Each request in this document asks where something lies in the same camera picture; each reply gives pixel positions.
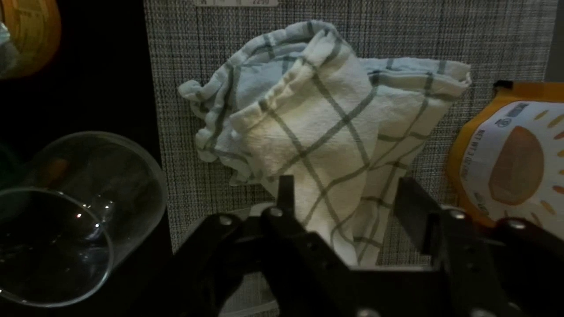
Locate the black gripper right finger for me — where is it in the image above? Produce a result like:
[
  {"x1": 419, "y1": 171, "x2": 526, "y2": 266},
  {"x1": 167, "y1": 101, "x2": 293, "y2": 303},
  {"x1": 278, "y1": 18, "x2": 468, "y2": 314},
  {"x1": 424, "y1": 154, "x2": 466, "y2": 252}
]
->
[{"x1": 394, "y1": 175, "x2": 564, "y2": 317}]

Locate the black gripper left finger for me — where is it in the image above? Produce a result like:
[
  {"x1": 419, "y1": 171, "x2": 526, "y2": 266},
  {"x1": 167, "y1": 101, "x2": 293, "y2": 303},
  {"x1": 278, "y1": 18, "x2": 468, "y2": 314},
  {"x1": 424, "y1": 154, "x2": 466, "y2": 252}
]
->
[{"x1": 135, "y1": 175, "x2": 357, "y2": 317}]

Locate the orange food pouch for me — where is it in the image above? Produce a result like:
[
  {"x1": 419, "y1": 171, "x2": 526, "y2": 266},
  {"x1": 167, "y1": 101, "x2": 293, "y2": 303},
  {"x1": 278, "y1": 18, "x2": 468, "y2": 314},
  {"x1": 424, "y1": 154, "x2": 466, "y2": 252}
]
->
[{"x1": 447, "y1": 80, "x2": 564, "y2": 236}]

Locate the clear drinking glass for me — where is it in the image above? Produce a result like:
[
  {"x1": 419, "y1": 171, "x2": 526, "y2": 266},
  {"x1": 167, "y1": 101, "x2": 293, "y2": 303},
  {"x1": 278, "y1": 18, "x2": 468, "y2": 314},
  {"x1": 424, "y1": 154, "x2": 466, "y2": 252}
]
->
[{"x1": 0, "y1": 129, "x2": 172, "y2": 310}]

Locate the black table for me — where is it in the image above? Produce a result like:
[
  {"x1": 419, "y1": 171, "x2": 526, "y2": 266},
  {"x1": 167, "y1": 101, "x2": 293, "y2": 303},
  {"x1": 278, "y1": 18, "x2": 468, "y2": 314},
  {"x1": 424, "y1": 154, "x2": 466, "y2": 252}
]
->
[{"x1": 0, "y1": 0, "x2": 174, "y2": 317}]

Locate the grey woven placemat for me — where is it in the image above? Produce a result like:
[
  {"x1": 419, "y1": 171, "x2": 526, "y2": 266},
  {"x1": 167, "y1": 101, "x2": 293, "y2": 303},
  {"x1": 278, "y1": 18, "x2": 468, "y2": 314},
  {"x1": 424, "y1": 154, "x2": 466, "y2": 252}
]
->
[{"x1": 144, "y1": 0, "x2": 561, "y2": 317}]

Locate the yellow open can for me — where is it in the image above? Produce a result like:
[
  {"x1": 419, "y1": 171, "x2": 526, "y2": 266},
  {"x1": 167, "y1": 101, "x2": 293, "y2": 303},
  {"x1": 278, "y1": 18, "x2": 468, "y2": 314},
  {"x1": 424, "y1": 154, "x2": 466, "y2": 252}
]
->
[{"x1": 0, "y1": 0, "x2": 64, "y2": 81}]

